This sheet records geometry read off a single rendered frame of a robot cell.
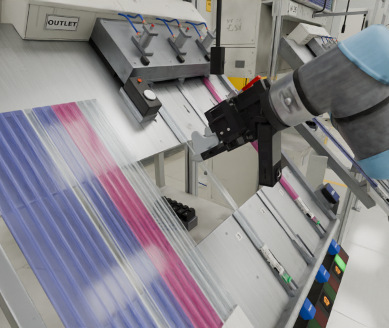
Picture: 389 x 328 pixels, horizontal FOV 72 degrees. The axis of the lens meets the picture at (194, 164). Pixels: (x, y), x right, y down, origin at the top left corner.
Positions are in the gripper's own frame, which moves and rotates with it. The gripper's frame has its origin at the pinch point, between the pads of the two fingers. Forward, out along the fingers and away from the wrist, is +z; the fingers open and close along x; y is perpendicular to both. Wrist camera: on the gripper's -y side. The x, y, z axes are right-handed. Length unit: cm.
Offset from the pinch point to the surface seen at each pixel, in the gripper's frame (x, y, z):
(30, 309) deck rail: 36.4, -6.0, -1.7
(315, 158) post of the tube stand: -53, -18, -2
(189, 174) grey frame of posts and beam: -32.1, -4.1, 36.9
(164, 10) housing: -14.0, 36.9, 1.5
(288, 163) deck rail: -30.1, -12.3, -2.7
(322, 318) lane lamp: -3.5, -39.7, -7.5
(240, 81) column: -295, 67, 136
